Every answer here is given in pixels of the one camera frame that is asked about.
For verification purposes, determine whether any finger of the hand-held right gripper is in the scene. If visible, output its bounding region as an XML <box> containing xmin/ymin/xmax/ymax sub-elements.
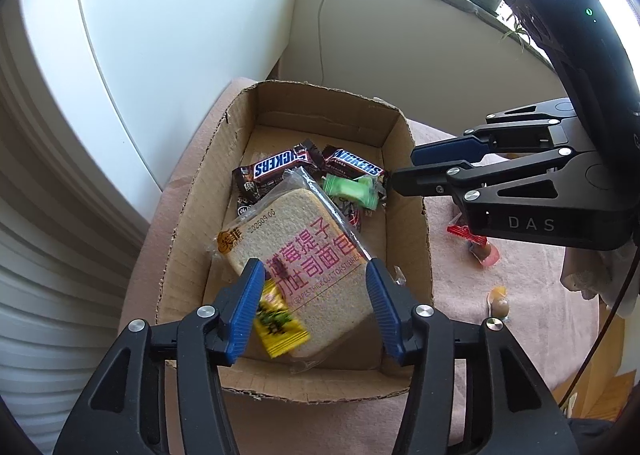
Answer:
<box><xmin>410</xmin><ymin>100</ymin><xmax>576</xmax><ymax>167</ymax></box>
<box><xmin>391</xmin><ymin>146</ymin><xmax>573</xmax><ymax>199</ymax></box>

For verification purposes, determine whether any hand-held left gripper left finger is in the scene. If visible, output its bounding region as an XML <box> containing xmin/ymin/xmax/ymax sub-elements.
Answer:
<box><xmin>52</xmin><ymin>257</ymin><xmax>266</xmax><ymax>455</ymax></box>

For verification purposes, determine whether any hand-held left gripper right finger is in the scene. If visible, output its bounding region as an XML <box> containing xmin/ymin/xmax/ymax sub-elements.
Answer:
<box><xmin>365</xmin><ymin>257</ymin><xmax>578</xmax><ymax>455</ymax></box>

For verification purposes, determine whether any yellow snack packet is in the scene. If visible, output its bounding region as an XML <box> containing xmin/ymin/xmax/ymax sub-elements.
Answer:
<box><xmin>252</xmin><ymin>280</ymin><xmax>311</xmax><ymax>360</ymax></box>

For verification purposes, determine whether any chocolate bar brown wrapper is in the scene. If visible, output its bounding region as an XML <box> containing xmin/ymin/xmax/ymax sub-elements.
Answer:
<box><xmin>239</xmin><ymin>139</ymin><xmax>321</xmax><ymax>184</ymax></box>
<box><xmin>320</xmin><ymin>145</ymin><xmax>391</xmax><ymax>186</ymax></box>

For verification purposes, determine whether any green candy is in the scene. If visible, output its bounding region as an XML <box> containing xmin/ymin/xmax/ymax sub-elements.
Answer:
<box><xmin>321</xmin><ymin>174</ymin><xmax>381</xmax><ymax>210</ymax></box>

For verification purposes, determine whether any clear red snack bag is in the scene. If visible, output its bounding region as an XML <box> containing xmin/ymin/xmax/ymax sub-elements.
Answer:
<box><xmin>334</xmin><ymin>180</ymin><xmax>390</xmax><ymax>233</ymax></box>

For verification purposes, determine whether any packaged bread slice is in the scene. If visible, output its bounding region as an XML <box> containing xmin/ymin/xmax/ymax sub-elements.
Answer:
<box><xmin>207</xmin><ymin>167</ymin><xmax>406</xmax><ymax>376</ymax></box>

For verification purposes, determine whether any black snack packet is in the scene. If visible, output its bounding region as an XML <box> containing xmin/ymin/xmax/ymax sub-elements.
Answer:
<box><xmin>232</xmin><ymin>170</ymin><xmax>283</xmax><ymax>220</ymax></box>

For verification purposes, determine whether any cardboard box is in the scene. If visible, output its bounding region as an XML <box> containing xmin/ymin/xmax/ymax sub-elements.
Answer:
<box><xmin>155</xmin><ymin>80</ymin><xmax>435</xmax><ymax>405</ymax></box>

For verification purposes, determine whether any red wrapped candy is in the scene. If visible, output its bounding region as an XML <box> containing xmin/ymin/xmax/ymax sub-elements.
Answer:
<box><xmin>446</xmin><ymin>222</ymin><xmax>488</xmax><ymax>242</ymax></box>

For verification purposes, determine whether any pink jelly cup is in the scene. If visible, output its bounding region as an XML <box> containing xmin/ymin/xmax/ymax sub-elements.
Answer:
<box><xmin>469</xmin><ymin>240</ymin><xmax>501</xmax><ymax>267</ymax></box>

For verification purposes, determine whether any small jelly candy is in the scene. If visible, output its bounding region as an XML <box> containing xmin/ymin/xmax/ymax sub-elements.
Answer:
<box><xmin>486</xmin><ymin>286</ymin><xmax>511</xmax><ymax>321</ymax></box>

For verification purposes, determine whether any white cloth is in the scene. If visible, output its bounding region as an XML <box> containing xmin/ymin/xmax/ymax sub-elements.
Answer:
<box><xmin>559</xmin><ymin>240</ymin><xmax>640</xmax><ymax>318</ymax></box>

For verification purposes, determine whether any white ribbed panel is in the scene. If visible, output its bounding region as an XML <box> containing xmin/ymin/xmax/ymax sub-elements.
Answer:
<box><xmin>0</xmin><ymin>10</ymin><xmax>151</xmax><ymax>436</ymax></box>

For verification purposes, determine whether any white cabinet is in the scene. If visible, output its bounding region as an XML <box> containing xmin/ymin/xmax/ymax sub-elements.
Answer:
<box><xmin>20</xmin><ymin>0</ymin><xmax>308</xmax><ymax>193</ymax></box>

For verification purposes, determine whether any white cable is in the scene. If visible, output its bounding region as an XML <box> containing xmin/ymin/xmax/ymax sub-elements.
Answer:
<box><xmin>317</xmin><ymin>0</ymin><xmax>335</xmax><ymax>80</ymax></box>

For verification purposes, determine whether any black cable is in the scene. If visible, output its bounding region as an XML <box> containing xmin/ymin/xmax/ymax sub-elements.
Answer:
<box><xmin>557</xmin><ymin>255</ymin><xmax>632</xmax><ymax>403</ymax></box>

